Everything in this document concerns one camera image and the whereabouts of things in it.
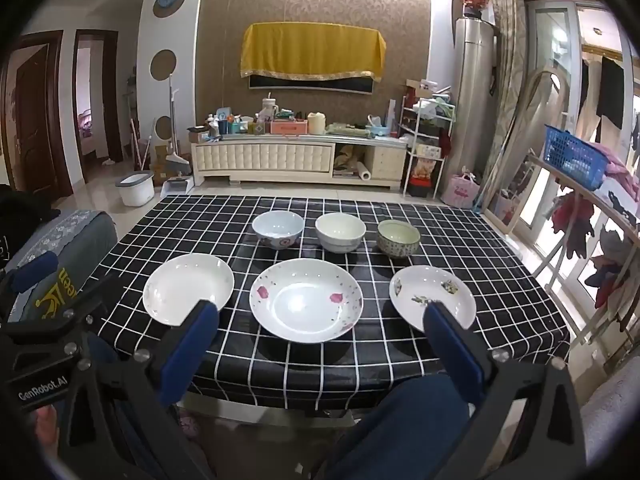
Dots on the dark red hanging cloth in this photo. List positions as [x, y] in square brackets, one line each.
[445, 142]

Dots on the white mop pole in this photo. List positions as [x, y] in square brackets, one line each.
[172, 110]

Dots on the white mop bucket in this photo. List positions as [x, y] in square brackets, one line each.
[135, 190]

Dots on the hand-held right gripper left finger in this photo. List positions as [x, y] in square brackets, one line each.
[190, 345]

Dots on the person's left hand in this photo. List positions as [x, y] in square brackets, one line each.
[45, 425]

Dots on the cream lidded jar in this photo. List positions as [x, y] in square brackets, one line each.
[316, 124]

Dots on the beige patterned curtain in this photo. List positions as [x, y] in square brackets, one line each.
[507, 60]

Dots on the blue plastic basket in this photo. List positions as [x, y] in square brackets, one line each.
[575, 160]

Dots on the plain white plate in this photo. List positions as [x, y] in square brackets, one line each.
[185, 285]

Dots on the red flower vase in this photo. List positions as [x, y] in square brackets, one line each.
[473, 2]

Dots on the plain white bowl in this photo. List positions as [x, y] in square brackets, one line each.
[340, 230]

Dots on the red hanging garment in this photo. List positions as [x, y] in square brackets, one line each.
[570, 220]

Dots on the beige arched frame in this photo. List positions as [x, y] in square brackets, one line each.
[535, 110]

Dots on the yellow television cover cloth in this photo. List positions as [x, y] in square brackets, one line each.
[312, 50]

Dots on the brown wooden door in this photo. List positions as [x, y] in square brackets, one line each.
[32, 120]

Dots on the cream television cabinet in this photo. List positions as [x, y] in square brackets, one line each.
[260, 157]

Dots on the person's right leg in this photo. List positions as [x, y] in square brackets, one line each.
[400, 435]

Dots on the grey sofa cover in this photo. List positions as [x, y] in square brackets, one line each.
[75, 230]

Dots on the pink bag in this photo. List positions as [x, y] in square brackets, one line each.
[462, 191]

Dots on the large pink flower plate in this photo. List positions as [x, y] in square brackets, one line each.
[305, 305]

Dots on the white paper roll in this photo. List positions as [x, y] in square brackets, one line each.
[362, 171]

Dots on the pink box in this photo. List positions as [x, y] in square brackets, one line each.
[288, 127]

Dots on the black cloth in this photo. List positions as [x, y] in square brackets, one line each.
[20, 210]

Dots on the black white checked tablecloth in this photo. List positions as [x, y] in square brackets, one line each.
[350, 360]

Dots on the silver standing air conditioner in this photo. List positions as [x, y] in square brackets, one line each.
[475, 110]

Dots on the beige metal drying rack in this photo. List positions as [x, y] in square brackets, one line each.
[585, 200]

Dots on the white cup with straw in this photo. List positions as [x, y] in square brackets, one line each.
[269, 107]

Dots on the blue round wall clock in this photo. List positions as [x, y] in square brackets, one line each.
[169, 1]

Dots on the white bowl pink pattern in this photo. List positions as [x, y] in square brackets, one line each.
[277, 225]

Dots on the brown door frame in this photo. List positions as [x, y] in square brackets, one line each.
[117, 100]

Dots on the black television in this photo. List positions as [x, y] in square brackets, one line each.
[310, 84]

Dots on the white plate green floral print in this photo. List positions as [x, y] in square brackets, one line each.
[425, 285]

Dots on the cardboard box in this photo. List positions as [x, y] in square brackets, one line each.
[161, 162]

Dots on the black hanging garment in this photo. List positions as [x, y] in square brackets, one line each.
[612, 92]

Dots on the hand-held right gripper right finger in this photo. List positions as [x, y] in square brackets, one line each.
[452, 345]

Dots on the grey fuzzy cushion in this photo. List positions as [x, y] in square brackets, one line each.
[610, 410]

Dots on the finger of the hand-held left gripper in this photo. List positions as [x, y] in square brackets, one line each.
[35, 266]
[100, 300]

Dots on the green patterned bowl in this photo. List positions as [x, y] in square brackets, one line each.
[398, 242]

